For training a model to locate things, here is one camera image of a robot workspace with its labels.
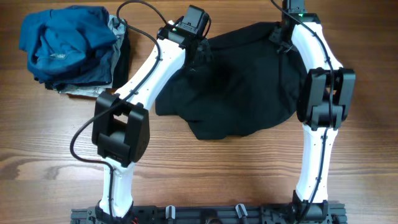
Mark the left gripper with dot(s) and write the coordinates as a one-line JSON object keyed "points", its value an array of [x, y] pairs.
{"points": [[204, 52]]}

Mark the black t-shirt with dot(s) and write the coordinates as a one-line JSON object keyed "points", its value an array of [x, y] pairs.
{"points": [[250, 85]]}

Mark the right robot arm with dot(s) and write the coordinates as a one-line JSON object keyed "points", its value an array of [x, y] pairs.
{"points": [[323, 104]]}

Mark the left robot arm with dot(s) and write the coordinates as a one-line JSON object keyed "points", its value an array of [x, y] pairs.
{"points": [[121, 129]]}

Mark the grey folded garment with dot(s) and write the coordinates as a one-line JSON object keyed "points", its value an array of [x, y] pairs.
{"points": [[116, 37]]}

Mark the blue crumpled garment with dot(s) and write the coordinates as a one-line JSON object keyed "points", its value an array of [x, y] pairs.
{"points": [[71, 46]]}

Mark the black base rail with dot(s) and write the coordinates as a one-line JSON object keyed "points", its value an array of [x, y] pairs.
{"points": [[205, 214]]}

